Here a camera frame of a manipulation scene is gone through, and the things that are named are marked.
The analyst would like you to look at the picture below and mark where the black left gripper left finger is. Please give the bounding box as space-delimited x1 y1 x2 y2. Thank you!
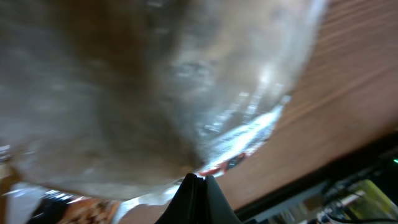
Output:
155 174 205 224

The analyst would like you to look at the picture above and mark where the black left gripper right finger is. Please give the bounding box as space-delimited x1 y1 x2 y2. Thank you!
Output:
205 175 241 224

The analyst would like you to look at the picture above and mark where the beige brown snack packet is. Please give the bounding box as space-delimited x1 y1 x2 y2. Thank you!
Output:
0 0 330 224

